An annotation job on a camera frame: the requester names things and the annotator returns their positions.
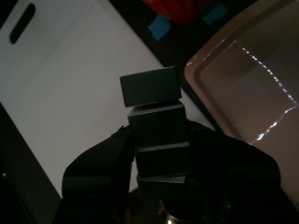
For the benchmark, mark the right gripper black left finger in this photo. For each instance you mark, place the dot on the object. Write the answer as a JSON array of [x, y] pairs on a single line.
[[97, 175]]

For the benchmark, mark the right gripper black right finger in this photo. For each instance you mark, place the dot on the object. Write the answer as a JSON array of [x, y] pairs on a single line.
[[233, 180]]

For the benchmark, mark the white cutting board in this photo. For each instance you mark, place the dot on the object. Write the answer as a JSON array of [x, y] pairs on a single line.
[[69, 87]]

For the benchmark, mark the pink square plate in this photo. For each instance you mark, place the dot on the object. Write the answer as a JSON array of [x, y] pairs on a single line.
[[248, 87]]

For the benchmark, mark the blue tape piece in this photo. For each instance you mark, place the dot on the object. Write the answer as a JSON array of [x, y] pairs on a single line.
[[158, 27], [215, 13]]

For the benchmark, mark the red ribbed cup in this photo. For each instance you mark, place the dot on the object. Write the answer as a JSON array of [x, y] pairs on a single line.
[[179, 10]]

